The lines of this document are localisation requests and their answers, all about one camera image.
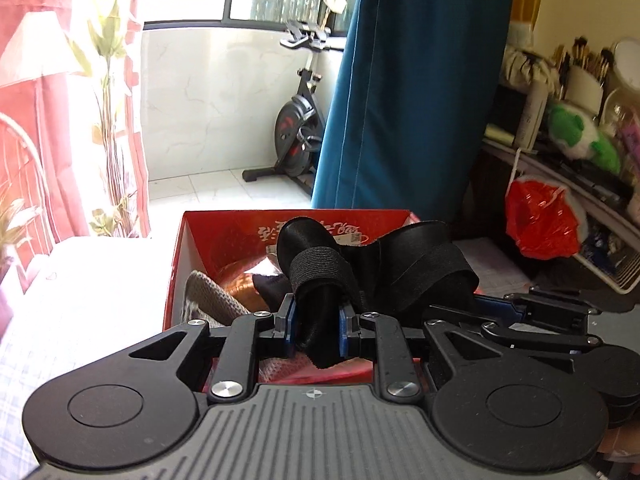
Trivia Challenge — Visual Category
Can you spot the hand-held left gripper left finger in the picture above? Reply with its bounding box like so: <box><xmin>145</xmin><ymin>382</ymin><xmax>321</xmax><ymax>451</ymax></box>
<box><xmin>129</xmin><ymin>294</ymin><xmax>301</xmax><ymax>404</ymax></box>

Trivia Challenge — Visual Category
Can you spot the white ball on stick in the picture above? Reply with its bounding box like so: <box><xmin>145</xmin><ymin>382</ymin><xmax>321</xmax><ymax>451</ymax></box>
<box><xmin>320</xmin><ymin>0</ymin><xmax>348</xmax><ymax>31</ymax></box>

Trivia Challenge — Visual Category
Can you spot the yellow notepad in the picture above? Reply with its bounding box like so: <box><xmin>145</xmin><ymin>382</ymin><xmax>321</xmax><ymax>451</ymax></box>
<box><xmin>483</xmin><ymin>124</ymin><xmax>517</xmax><ymax>147</ymax></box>

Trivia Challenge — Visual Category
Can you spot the red plastic bag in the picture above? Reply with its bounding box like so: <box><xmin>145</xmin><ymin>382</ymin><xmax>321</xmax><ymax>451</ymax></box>
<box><xmin>504</xmin><ymin>176</ymin><xmax>584</xmax><ymax>262</ymax></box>

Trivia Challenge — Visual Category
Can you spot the white wire rack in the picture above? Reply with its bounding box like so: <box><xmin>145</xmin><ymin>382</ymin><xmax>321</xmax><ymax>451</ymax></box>
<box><xmin>481</xmin><ymin>136</ymin><xmax>640</xmax><ymax>297</ymax></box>

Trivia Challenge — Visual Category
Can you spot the white drawstring bag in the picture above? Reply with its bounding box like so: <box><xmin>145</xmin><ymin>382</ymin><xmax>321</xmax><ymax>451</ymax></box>
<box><xmin>501</xmin><ymin>44</ymin><xmax>559</xmax><ymax>94</ymax></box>

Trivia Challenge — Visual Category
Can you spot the white brush holder cup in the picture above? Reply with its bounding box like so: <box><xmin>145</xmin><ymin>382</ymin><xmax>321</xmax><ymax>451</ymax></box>
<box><xmin>564</xmin><ymin>66</ymin><xmax>609</xmax><ymax>112</ymax></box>

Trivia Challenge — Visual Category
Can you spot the black elastic strap band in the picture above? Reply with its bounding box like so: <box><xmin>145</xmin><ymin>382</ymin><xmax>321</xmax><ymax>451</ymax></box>
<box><xmin>276</xmin><ymin>216</ymin><xmax>480</xmax><ymax>369</ymax></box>

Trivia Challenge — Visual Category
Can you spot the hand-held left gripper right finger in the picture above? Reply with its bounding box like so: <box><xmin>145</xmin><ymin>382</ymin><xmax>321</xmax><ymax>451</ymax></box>
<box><xmin>338</xmin><ymin>306</ymin><xmax>512</xmax><ymax>404</ymax></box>

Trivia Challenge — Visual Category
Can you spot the dark desk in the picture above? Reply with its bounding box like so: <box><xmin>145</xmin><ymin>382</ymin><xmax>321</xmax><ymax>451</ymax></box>
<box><xmin>467</xmin><ymin>137</ymin><xmax>640</xmax><ymax>303</ymax></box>

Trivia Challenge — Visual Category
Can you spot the black exercise bike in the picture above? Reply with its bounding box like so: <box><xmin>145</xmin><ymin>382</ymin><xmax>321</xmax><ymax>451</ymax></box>
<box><xmin>241</xmin><ymin>19</ymin><xmax>347</xmax><ymax>194</ymax></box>

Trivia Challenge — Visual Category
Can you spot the white spray bottle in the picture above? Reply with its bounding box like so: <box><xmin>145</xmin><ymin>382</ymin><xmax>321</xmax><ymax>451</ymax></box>
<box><xmin>514</xmin><ymin>81</ymin><xmax>549</xmax><ymax>149</ymax></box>

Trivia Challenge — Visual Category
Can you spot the plaid tablecloth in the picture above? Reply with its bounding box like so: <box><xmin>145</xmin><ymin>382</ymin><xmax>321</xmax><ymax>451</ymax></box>
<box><xmin>0</xmin><ymin>236</ymin><xmax>532</xmax><ymax>473</ymax></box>

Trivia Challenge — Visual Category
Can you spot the pink white mesh cloth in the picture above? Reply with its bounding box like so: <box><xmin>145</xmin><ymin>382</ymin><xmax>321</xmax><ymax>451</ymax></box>
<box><xmin>259</xmin><ymin>352</ymin><xmax>373</xmax><ymax>387</ymax></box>

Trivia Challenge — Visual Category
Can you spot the white round mirror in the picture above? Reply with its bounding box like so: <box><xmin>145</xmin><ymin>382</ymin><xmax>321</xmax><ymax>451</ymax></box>
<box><xmin>611</xmin><ymin>36</ymin><xmax>640</xmax><ymax>92</ymax></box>

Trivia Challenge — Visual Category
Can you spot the blue curtain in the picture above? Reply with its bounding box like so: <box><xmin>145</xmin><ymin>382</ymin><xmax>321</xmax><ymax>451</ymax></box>
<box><xmin>309</xmin><ymin>0</ymin><xmax>517</xmax><ymax>227</ymax></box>

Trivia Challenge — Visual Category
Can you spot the green white plush toy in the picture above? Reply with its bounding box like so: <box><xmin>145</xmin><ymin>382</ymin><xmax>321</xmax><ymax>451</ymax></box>
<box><xmin>544</xmin><ymin>101</ymin><xmax>624</xmax><ymax>174</ymax></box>

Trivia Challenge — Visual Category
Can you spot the red strawberry print cardboard box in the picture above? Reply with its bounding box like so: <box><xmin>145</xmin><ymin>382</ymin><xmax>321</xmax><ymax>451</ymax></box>
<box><xmin>159</xmin><ymin>208</ymin><xmax>481</xmax><ymax>392</ymax></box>

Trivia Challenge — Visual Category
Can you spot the shiny copper packet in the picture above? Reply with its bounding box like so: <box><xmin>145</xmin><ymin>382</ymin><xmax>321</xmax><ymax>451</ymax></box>
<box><xmin>219</xmin><ymin>259</ymin><xmax>282</xmax><ymax>313</ymax></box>

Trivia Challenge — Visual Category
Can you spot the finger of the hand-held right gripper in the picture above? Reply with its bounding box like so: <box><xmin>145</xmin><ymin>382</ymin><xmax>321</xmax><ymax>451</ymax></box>
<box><xmin>481</xmin><ymin>321</ymin><xmax>604</xmax><ymax>356</ymax></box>
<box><xmin>474</xmin><ymin>284</ymin><xmax>602</xmax><ymax>337</ymax></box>

